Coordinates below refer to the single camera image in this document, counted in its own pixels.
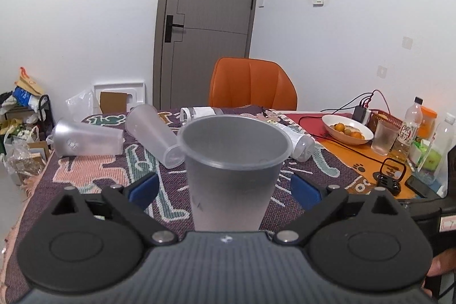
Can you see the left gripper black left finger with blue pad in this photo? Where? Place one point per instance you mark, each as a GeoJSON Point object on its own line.
{"type": "Point", "coordinates": [89, 242]}

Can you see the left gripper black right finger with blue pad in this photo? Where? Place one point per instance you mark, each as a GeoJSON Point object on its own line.
{"type": "Point", "coordinates": [362, 242]}

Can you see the frosted grey plastic cup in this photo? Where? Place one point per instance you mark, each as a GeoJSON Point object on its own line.
{"type": "Point", "coordinates": [232, 166]}

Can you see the frosted cup with logo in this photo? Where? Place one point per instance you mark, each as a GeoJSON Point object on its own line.
{"type": "Point", "coordinates": [71, 139]}

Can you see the clear cup yellow lemon label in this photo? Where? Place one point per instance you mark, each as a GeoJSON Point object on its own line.
{"type": "Point", "coordinates": [303, 145]}

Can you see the clear frosted plastic cup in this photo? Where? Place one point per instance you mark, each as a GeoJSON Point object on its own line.
{"type": "Point", "coordinates": [145, 125]}

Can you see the clear cup white label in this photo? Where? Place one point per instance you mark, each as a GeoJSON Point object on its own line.
{"type": "Point", "coordinates": [188, 114]}

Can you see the person's right hand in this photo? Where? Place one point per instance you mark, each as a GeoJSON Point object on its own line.
{"type": "Point", "coordinates": [443, 263]}

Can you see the black smartphone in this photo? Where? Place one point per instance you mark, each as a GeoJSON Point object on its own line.
{"type": "Point", "coordinates": [420, 188]}

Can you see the black earbuds case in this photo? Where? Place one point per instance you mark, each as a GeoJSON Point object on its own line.
{"type": "Point", "coordinates": [390, 175]}

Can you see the orange lidded jar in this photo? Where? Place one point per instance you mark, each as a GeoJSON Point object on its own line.
{"type": "Point", "coordinates": [427, 124]}

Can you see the orange table mat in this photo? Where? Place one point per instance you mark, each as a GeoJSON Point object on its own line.
{"type": "Point", "coordinates": [352, 167]}

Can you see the patterned woven table cloth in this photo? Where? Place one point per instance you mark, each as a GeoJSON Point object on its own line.
{"type": "Point", "coordinates": [171, 207]}

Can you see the brown cardboard box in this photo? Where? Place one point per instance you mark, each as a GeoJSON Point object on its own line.
{"type": "Point", "coordinates": [27, 160]}

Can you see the clear drinking glass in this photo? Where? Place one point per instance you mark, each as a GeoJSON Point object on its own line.
{"type": "Point", "coordinates": [384, 137]}

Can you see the clear plastic drink bottle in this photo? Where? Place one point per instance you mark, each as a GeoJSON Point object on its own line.
{"type": "Point", "coordinates": [408, 131]}

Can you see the white bowl with oranges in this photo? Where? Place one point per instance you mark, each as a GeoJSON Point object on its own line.
{"type": "Point", "coordinates": [346, 130]}

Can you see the black power adapter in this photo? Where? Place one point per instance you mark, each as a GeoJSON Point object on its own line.
{"type": "Point", "coordinates": [361, 114]}

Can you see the clear plastic bag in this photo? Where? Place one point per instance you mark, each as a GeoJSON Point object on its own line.
{"type": "Point", "coordinates": [81, 105]}

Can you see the black cluttered shelf rack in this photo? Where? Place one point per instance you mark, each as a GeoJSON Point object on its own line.
{"type": "Point", "coordinates": [26, 113]}

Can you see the orange chair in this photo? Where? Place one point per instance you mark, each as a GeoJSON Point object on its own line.
{"type": "Point", "coordinates": [238, 82]}

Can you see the grey door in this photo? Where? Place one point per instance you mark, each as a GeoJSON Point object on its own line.
{"type": "Point", "coordinates": [182, 69]}

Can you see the white styrofoam packing frame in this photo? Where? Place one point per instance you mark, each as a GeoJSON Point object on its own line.
{"type": "Point", "coordinates": [119, 97]}

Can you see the black door handle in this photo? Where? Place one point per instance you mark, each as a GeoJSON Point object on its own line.
{"type": "Point", "coordinates": [170, 25]}

